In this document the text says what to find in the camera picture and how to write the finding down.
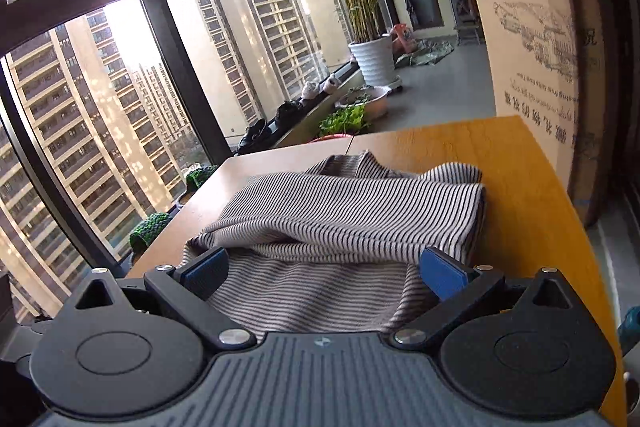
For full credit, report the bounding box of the pink basin with plants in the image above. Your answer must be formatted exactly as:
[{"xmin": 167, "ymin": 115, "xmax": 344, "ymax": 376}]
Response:
[{"xmin": 335, "ymin": 86, "xmax": 392, "ymax": 120}]

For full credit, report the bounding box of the green tarp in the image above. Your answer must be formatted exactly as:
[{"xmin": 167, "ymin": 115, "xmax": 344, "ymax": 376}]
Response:
[{"xmin": 395, "ymin": 41, "xmax": 455, "ymax": 68}]

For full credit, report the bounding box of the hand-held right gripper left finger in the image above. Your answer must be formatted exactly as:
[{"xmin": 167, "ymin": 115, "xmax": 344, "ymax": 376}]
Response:
[{"xmin": 60, "ymin": 246, "xmax": 258, "ymax": 354}]

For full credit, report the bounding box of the white ribbed plant pot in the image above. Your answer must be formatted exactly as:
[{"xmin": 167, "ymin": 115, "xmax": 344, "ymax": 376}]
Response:
[{"xmin": 348, "ymin": 34, "xmax": 403, "ymax": 95}]

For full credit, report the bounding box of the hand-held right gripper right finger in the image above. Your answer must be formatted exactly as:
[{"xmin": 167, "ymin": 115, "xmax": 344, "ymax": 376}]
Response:
[{"xmin": 390, "ymin": 245, "xmax": 578, "ymax": 353}]

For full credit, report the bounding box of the green leafy plant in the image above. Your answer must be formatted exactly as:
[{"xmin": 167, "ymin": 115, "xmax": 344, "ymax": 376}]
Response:
[{"xmin": 318, "ymin": 104, "xmax": 371, "ymax": 138}]

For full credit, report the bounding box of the pink bag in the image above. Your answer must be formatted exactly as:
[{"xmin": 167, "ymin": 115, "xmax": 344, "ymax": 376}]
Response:
[{"xmin": 391, "ymin": 24, "xmax": 416, "ymax": 54}]

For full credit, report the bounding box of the small wooden stool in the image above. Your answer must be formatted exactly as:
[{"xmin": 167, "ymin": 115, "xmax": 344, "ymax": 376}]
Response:
[{"xmin": 455, "ymin": 0, "xmax": 483, "ymax": 46}]

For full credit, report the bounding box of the striped knit garment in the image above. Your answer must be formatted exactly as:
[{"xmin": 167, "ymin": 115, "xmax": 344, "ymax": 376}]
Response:
[{"xmin": 182, "ymin": 150, "xmax": 488, "ymax": 338}]

